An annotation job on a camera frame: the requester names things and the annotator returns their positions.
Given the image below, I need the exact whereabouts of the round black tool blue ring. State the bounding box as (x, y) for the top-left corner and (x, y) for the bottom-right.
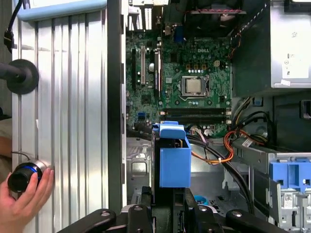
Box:
(7, 159), (53, 195)

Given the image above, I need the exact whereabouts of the black open PC case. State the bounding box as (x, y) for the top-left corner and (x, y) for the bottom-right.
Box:
(106, 0), (311, 233)

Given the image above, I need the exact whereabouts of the metal disk bay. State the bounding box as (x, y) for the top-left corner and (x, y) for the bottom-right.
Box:
(126, 137), (156, 207)

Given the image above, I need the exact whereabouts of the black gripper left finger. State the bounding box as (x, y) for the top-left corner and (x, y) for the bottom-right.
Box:
(57, 185), (156, 233)

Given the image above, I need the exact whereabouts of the CPU socket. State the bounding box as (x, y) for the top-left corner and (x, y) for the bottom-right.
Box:
(178, 75), (211, 100)

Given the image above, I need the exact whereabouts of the black round stand foot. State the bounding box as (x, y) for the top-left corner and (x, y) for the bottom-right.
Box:
(0, 59), (40, 93)

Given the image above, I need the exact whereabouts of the yellow black wire bundle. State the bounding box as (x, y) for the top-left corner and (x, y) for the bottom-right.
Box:
(230, 97), (253, 129)

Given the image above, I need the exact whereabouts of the black case fan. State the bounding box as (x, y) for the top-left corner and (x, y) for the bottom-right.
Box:
(184, 0), (243, 37)

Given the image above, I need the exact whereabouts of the person's hand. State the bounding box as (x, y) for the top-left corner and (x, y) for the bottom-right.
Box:
(0, 168), (55, 233)

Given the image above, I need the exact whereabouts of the seated person's trunk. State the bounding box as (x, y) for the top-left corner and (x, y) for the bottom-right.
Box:
(0, 106), (13, 170)

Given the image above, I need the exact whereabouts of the black pendant cable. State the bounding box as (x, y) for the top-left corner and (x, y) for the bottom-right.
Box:
(3, 0), (25, 53)

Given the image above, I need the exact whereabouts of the black cable bundle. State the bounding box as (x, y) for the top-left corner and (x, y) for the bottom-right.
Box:
(186, 134), (255, 214)

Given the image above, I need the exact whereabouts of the grey metal drive cage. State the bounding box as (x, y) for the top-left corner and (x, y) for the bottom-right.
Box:
(232, 140), (311, 233)

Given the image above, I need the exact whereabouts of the hard disk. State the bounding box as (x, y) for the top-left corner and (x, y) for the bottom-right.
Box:
(151, 121), (192, 207)

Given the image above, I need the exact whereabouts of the blue plastic drive latch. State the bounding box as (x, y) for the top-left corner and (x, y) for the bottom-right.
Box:
(269, 159), (311, 190)

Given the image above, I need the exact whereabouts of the green motherboard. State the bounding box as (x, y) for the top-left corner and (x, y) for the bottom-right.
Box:
(125, 31), (233, 139)

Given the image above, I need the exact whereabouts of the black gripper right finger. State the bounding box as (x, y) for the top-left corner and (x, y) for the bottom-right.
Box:
(171, 186), (284, 233)

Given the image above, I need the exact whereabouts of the black RAM slot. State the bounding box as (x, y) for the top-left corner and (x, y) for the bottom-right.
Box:
(160, 116), (231, 125)
(160, 108), (231, 117)

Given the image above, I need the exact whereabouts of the blue board connector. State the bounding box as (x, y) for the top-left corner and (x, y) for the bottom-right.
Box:
(174, 25), (185, 44)

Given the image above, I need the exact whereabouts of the grey power supply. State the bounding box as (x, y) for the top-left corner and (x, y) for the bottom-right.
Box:
(232, 4), (311, 98)

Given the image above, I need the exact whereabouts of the orange wire bundle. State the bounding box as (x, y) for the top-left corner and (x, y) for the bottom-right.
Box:
(190, 130), (267, 166)

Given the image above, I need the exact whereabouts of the black expansion slot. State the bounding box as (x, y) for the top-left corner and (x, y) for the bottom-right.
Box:
(132, 48), (137, 91)

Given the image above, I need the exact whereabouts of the silver CPU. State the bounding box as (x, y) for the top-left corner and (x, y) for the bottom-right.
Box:
(186, 78), (206, 94)

